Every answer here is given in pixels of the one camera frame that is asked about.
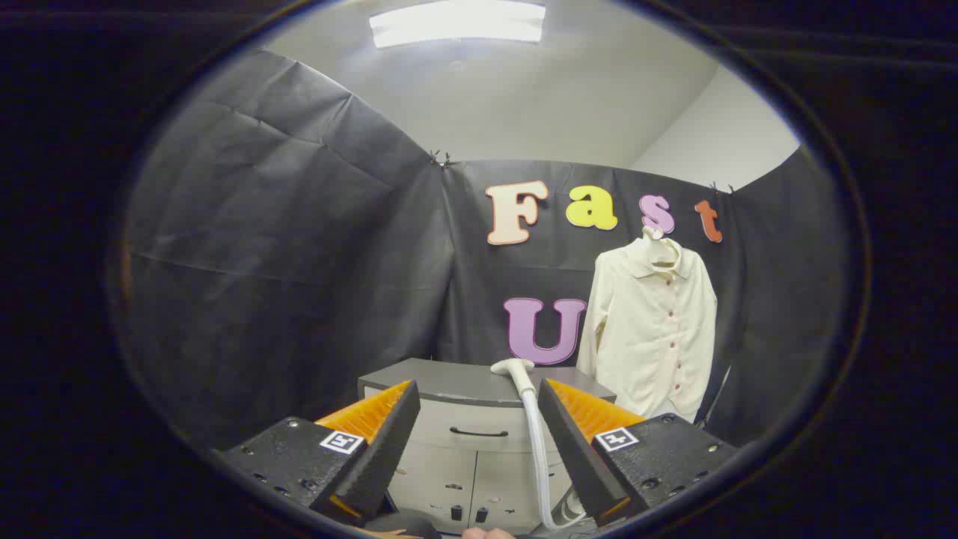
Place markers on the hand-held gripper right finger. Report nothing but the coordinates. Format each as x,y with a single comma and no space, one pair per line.
572,449

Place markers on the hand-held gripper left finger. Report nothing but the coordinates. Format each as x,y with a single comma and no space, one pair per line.
382,457

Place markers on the cream button-up shirt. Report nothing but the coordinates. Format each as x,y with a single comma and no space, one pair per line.
651,337

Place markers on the grey cabinet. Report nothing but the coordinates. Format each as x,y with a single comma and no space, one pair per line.
449,382

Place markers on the black backdrop cloth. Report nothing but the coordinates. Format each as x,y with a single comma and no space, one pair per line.
299,262

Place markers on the white plastic hanger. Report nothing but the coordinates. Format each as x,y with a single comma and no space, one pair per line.
658,253

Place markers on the black binder clip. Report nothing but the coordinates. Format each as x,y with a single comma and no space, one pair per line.
441,158
721,187

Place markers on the ceiling light panel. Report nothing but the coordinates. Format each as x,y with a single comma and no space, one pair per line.
456,22

